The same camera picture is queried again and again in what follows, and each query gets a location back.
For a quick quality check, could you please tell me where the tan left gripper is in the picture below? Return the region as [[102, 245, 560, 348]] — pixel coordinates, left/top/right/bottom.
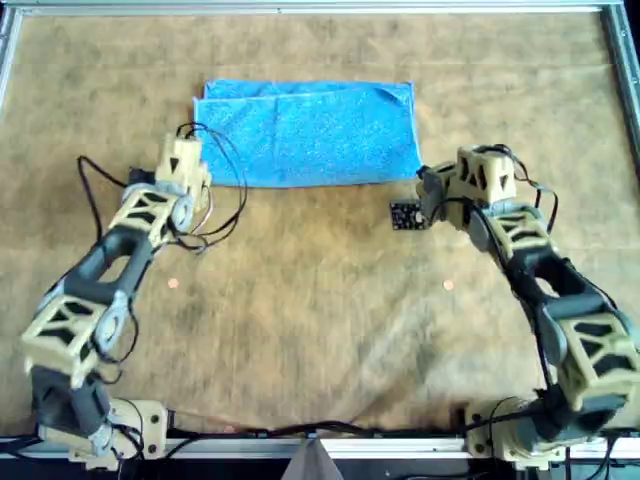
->
[[154, 134, 212, 211]]

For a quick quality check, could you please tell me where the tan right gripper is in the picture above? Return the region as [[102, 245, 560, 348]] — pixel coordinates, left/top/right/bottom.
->
[[452, 145, 517, 206]]

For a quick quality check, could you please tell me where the blue microfiber cloth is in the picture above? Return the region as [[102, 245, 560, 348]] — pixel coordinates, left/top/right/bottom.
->
[[192, 77, 424, 190]]

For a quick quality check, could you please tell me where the brown felt table mat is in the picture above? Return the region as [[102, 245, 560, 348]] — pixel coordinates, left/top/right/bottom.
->
[[0, 12, 640, 441]]

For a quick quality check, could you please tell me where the gray camera bracket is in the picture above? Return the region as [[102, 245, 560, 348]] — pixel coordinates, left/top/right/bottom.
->
[[415, 162, 454, 224]]

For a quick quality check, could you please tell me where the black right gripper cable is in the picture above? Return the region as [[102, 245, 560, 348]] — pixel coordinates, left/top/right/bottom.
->
[[492, 143, 560, 237]]

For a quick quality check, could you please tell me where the black left gripper cable loop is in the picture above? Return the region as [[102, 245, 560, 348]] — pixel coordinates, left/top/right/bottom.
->
[[174, 122, 250, 254]]

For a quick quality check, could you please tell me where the bare camera circuit board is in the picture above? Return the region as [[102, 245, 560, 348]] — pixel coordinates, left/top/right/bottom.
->
[[388, 198, 430, 233]]

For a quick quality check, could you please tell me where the black left camera cable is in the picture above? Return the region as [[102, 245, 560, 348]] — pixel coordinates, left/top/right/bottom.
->
[[76, 155, 126, 239]]

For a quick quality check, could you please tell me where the aluminium frame rail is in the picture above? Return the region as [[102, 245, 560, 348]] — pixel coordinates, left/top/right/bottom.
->
[[0, 435, 640, 460], [0, 0, 624, 17], [598, 4, 640, 176], [0, 8, 25, 121]]

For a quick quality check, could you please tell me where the black cable along frame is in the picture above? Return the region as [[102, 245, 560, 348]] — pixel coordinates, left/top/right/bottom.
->
[[164, 421, 471, 444]]

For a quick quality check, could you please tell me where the gray camera mount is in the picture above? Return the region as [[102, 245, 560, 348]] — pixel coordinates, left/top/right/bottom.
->
[[282, 438, 346, 480]]

